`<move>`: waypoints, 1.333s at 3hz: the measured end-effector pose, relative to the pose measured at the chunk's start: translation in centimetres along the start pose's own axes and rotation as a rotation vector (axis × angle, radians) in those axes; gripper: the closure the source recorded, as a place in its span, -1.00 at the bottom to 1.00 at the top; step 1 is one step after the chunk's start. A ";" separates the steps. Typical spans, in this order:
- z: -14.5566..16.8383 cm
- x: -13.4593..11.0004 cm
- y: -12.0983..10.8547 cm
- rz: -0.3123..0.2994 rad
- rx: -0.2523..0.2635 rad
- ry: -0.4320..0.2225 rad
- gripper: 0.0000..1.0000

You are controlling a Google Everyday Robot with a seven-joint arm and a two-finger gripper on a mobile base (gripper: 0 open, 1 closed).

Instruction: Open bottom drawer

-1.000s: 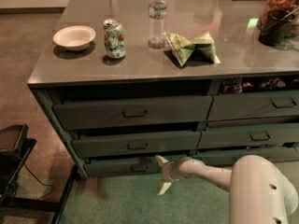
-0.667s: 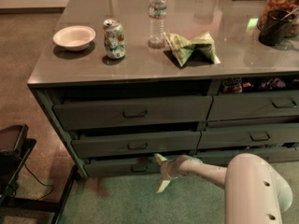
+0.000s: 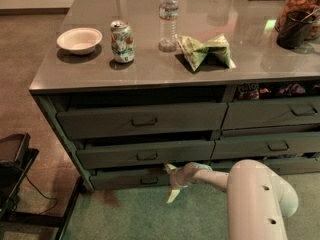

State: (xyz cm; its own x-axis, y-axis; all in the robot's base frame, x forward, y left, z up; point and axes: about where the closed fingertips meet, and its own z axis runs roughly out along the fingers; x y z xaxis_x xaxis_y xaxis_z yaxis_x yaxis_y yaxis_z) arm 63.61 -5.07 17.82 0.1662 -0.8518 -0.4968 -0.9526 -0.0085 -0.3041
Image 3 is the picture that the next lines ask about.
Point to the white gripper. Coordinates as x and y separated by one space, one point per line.
183 176

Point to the grey drawer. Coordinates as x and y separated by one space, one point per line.
272 112
139 120
95 157
130 178
285 166
266 145

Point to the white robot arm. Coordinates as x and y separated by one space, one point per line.
258 199

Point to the snack bags in drawer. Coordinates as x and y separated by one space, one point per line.
255 91

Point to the grey counter cabinet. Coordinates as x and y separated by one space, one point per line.
67 82

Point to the green chip bag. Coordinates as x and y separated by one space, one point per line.
196 52

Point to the clear plastic water bottle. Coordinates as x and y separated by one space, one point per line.
168 14

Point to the green soda can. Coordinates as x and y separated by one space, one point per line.
122 42

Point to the black metal stand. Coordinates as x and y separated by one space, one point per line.
16 159

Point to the white paper bowl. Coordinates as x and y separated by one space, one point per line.
79 41

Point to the black mesh cup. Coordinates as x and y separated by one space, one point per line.
295 28

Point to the large snack jar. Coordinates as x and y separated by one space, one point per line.
308 6

